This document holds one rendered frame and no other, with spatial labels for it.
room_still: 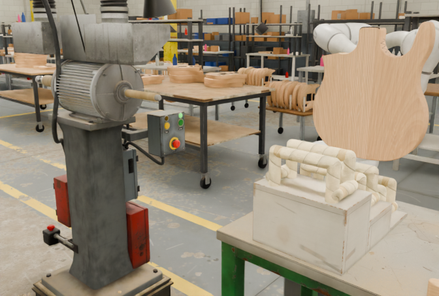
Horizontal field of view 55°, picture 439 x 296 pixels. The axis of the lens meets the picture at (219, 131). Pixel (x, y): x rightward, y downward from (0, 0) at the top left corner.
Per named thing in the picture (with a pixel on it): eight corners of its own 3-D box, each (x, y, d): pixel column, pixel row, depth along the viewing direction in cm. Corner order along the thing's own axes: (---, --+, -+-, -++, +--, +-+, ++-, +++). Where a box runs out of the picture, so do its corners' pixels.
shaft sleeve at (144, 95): (123, 92, 174) (128, 87, 175) (127, 98, 176) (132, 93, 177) (151, 97, 162) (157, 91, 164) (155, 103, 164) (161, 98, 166)
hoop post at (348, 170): (338, 191, 108) (340, 156, 106) (343, 188, 110) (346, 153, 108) (349, 195, 106) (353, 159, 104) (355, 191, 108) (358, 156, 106)
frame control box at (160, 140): (121, 162, 211) (119, 111, 205) (155, 153, 227) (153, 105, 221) (154, 172, 196) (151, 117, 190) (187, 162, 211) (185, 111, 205)
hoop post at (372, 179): (362, 202, 122) (364, 171, 119) (366, 199, 124) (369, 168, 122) (373, 205, 119) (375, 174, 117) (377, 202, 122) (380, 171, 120)
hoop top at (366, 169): (312, 164, 131) (312, 154, 130) (317, 162, 133) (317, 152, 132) (375, 179, 118) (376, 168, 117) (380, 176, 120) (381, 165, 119)
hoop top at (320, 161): (266, 156, 111) (267, 145, 111) (273, 154, 114) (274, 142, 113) (336, 173, 98) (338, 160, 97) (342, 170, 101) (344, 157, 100)
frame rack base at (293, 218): (251, 240, 118) (252, 183, 114) (280, 222, 130) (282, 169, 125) (342, 277, 101) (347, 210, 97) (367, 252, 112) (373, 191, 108)
